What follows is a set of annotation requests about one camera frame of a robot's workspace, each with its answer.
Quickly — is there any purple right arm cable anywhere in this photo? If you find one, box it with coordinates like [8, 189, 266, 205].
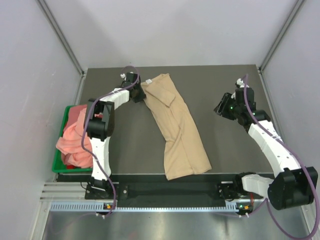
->
[239, 73, 318, 240]

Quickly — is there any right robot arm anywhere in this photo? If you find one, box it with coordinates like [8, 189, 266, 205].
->
[214, 76, 320, 210]

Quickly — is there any beige t shirt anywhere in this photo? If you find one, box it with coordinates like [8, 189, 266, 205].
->
[141, 73, 212, 180]

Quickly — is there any red t shirt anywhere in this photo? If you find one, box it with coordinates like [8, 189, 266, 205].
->
[66, 164, 77, 170]

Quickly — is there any left aluminium frame post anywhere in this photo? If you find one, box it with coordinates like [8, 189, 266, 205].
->
[35, 0, 85, 76]

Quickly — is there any slotted cable duct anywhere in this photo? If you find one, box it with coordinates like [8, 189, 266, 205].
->
[49, 199, 253, 213]

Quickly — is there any green plastic bin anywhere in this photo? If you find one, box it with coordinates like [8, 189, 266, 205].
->
[51, 105, 93, 174]

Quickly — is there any aluminium frame post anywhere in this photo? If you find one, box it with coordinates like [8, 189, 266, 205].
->
[35, 0, 85, 76]
[257, 0, 307, 74]

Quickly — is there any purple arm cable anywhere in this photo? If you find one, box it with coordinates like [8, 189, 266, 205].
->
[81, 65, 141, 217]
[239, 73, 318, 240]

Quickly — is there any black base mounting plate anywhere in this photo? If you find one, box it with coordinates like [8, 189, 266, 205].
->
[84, 173, 251, 208]

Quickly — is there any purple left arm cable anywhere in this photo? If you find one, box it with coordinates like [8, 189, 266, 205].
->
[81, 65, 141, 217]

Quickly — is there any right aluminium frame post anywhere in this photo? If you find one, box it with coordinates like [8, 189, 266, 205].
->
[257, 0, 307, 74]

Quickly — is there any pink t shirt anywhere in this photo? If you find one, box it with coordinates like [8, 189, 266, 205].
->
[56, 104, 93, 169]

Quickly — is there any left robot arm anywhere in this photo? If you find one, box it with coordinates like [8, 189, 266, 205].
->
[81, 72, 146, 200]

